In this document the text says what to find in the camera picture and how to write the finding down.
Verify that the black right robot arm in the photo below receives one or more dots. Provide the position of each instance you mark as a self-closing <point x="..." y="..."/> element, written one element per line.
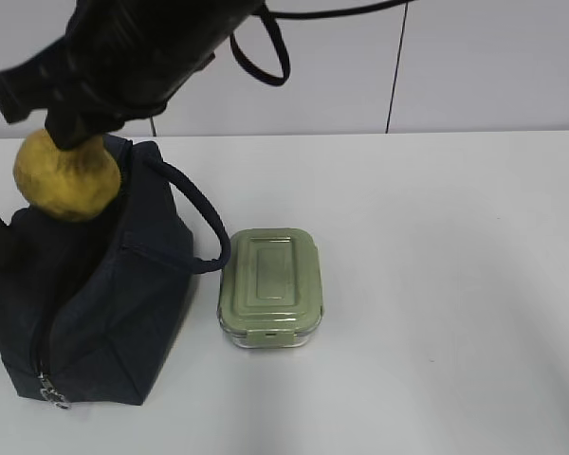
<point x="229" y="15"/>

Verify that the yellow pear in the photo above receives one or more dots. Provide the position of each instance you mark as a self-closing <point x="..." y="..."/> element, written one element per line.
<point x="73" y="186"/>

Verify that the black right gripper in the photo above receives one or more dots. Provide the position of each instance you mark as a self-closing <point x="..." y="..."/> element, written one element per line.
<point x="104" y="69"/>

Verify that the dark navy fabric bag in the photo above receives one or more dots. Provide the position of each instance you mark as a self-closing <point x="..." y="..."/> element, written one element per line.
<point x="89" y="311"/>

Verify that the green lidded glass container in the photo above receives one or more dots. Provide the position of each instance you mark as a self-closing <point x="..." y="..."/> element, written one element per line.
<point x="270" y="291"/>

